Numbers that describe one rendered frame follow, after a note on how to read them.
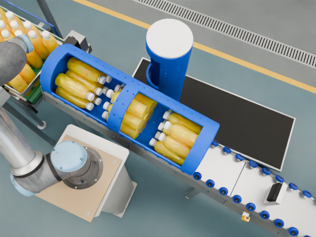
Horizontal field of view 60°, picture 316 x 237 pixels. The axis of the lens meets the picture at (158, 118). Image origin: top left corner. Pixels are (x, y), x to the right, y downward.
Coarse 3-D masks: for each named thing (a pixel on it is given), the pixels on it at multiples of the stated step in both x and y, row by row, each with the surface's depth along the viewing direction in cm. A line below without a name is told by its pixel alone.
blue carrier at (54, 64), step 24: (72, 48) 136; (48, 72) 131; (120, 72) 134; (120, 96) 125; (168, 96) 133; (96, 120) 135; (120, 120) 126; (192, 120) 123; (144, 144) 140; (192, 168) 122
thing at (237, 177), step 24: (48, 96) 160; (120, 144) 158; (168, 168) 149; (216, 168) 145; (240, 168) 146; (240, 192) 141; (264, 192) 142; (288, 192) 142; (288, 216) 138; (312, 216) 138
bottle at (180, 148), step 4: (164, 136) 130; (168, 136) 129; (172, 136) 129; (164, 140) 130; (168, 140) 128; (172, 140) 128; (176, 140) 128; (164, 144) 130; (168, 144) 128; (172, 144) 127; (176, 144) 127; (180, 144) 127; (184, 144) 127; (168, 148) 129; (172, 148) 128; (176, 148) 127; (180, 148) 127; (184, 148) 126; (188, 148) 127; (176, 152) 128; (180, 152) 127; (184, 152) 126; (188, 152) 126; (184, 156) 127
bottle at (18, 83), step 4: (16, 76) 144; (20, 76) 147; (12, 80) 143; (16, 80) 144; (20, 80) 146; (24, 80) 152; (12, 84) 145; (16, 84) 146; (20, 84) 147; (24, 84) 151; (16, 88) 149; (20, 88) 150; (24, 88) 152; (20, 92) 154; (28, 92) 157; (24, 96) 159
